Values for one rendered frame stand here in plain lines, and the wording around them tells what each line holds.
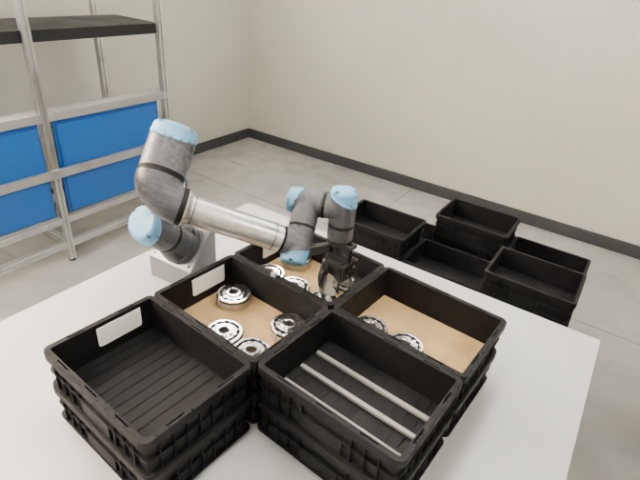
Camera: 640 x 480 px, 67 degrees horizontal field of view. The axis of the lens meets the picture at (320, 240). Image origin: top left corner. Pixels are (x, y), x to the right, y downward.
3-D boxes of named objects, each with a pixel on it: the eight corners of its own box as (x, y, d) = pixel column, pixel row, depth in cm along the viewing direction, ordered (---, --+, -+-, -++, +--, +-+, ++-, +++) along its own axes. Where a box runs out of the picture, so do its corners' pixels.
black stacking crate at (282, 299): (155, 327, 140) (151, 295, 134) (231, 284, 161) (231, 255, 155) (253, 399, 120) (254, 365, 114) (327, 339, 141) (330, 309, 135)
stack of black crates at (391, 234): (329, 285, 280) (335, 216, 258) (354, 264, 302) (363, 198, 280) (390, 312, 262) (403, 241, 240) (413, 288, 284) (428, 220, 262)
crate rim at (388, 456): (254, 371, 115) (254, 364, 114) (330, 313, 136) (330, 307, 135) (400, 473, 95) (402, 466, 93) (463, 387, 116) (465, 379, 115)
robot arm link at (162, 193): (122, 206, 111) (313, 266, 128) (137, 162, 113) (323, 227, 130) (121, 214, 121) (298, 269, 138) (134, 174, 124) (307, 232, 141)
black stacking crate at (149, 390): (50, 386, 119) (41, 350, 113) (154, 328, 140) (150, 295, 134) (149, 485, 99) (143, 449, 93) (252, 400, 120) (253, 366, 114)
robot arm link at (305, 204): (279, 218, 131) (318, 226, 129) (290, 180, 134) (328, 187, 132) (286, 227, 139) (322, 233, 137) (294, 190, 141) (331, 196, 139)
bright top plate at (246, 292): (210, 292, 149) (210, 290, 148) (237, 280, 155) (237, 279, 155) (230, 308, 143) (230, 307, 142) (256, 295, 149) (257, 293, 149)
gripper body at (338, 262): (340, 285, 139) (344, 250, 133) (318, 272, 144) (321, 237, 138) (356, 275, 144) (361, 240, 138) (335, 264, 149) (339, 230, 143)
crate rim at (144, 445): (42, 356, 114) (40, 349, 113) (151, 300, 135) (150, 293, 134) (144, 455, 94) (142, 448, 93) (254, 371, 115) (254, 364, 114)
